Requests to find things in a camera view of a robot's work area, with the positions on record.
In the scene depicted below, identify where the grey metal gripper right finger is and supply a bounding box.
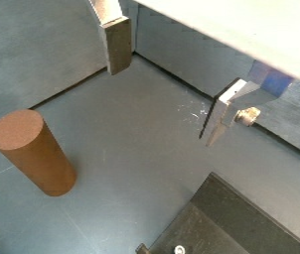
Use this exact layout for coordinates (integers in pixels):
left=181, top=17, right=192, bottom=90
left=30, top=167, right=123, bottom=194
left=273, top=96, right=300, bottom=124
left=201, top=77, right=292, bottom=146

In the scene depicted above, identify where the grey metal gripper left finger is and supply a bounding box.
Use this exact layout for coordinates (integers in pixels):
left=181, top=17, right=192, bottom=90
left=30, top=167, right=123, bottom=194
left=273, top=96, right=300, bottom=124
left=87, top=0, right=131, bottom=75

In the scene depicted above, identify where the brown round cylinder peg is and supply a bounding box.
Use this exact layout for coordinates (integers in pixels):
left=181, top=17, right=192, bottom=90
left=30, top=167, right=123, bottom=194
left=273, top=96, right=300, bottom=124
left=0, top=109, right=77, bottom=196

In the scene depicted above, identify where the black crescent shaped block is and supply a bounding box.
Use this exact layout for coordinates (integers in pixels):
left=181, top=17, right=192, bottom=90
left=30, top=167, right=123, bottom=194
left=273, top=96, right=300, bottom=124
left=135, top=173, right=300, bottom=254

